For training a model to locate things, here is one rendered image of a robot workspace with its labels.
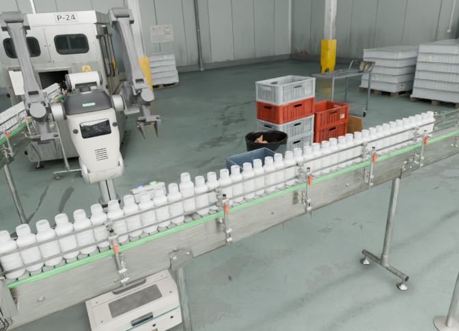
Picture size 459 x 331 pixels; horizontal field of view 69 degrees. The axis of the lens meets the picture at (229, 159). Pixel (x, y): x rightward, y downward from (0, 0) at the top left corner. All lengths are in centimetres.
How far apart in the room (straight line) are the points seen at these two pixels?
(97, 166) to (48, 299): 74
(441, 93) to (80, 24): 646
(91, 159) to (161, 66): 912
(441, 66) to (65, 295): 734
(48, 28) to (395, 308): 463
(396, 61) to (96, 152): 733
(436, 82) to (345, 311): 604
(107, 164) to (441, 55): 685
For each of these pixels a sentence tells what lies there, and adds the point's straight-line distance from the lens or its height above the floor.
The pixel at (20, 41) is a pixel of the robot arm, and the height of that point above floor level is 173.
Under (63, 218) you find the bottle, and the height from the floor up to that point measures 116.
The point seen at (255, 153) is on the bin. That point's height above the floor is 92.
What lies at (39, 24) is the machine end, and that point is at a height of 187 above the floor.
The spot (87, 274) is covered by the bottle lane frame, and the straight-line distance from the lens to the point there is 139.
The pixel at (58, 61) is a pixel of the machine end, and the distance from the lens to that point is 496.
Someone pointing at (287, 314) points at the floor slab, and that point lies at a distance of 239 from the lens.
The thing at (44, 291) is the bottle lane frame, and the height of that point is 93.
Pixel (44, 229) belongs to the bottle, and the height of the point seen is 115.
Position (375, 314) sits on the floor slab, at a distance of 250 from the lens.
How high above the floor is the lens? 176
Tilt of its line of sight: 22 degrees down
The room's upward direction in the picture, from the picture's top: 4 degrees counter-clockwise
